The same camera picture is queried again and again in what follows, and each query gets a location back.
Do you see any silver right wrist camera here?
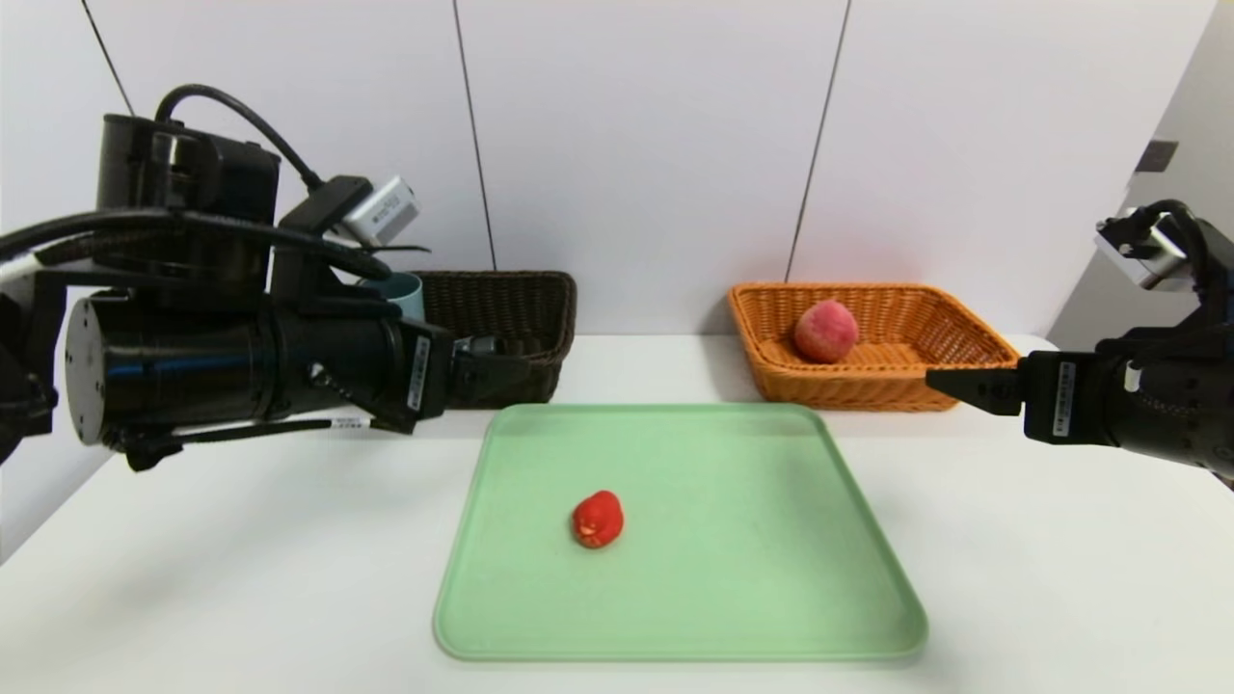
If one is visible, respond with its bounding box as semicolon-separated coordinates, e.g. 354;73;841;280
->
1092;207;1192;293

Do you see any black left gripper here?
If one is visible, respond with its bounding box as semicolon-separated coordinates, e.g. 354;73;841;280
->
271;296;532;436

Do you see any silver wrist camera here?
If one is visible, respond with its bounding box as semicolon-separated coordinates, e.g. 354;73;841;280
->
328;174;423;248
1092;207;1192;293

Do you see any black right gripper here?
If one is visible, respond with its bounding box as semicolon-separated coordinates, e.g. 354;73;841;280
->
925;350;1234;470

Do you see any blue-grey plastic cup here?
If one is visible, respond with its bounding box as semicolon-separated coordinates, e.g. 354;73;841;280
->
359;271;426;324

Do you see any light green plastic tray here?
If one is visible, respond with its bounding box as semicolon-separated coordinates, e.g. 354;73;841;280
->
434;403;928;662

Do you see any pink peach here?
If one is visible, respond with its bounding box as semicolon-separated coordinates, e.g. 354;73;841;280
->
793;300;860;364

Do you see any orange wicker basket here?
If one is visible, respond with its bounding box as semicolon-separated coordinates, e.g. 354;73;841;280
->
727;282;1026;414

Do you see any black left wrist camera cable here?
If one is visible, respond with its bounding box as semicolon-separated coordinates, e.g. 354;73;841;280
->
154;84;326;191

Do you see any dark brown wicker basket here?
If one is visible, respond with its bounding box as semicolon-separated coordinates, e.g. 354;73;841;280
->
415;271;577;409

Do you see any thin black cable white tag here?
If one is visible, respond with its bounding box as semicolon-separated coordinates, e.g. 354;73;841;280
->
125;414;372;473

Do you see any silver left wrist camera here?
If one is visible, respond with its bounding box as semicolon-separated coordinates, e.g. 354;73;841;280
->
328;174;423;248

